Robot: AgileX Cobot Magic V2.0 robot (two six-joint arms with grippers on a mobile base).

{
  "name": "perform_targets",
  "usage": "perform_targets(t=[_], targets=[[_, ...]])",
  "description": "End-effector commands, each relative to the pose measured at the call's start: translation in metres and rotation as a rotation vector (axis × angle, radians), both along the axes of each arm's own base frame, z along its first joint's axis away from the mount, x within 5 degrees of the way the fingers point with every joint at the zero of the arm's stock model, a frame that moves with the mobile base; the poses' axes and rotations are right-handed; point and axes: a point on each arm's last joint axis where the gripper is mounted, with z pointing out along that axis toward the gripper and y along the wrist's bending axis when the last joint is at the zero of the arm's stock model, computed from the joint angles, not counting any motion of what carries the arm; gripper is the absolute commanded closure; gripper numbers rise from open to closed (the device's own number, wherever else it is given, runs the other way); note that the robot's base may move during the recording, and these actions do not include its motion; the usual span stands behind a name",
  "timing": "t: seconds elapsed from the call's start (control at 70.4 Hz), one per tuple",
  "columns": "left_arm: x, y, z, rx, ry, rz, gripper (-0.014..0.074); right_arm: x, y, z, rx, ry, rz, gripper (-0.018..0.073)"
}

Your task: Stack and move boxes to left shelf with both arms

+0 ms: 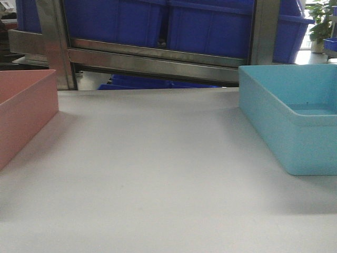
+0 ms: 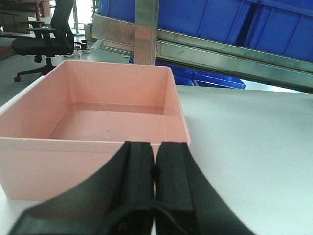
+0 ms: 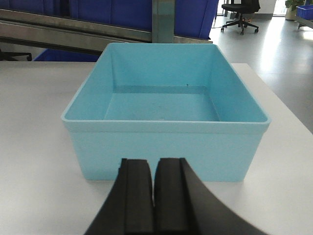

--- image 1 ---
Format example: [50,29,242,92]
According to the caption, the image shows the light blue plastic box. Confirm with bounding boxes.
[239,64,336,176]

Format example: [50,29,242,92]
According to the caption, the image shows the pink plastic box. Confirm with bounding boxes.
[1,70,58,169]

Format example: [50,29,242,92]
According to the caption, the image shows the blue bins under shelf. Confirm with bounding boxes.
[97,74,219,90]

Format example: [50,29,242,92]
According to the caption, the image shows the stainless steel shelf rack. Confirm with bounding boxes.
[8,1,280,90]

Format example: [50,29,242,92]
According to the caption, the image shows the dark blue bin left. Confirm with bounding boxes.
[64,1,166,47]

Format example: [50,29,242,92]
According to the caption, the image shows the dark blue bin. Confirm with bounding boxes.
[64,1,166,47]
[167,1,254,58]
[273,1,315,64]

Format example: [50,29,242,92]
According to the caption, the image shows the dark blue bin centre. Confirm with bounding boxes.
[167,1,254,58]

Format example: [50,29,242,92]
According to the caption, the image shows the dark blue bin right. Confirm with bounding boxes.
[273,1,315,64]

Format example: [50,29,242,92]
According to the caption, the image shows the small blue bin far right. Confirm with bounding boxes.
[323,37,337,52]

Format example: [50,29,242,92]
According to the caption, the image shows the green potted plant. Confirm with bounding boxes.
[305,0,336,54]

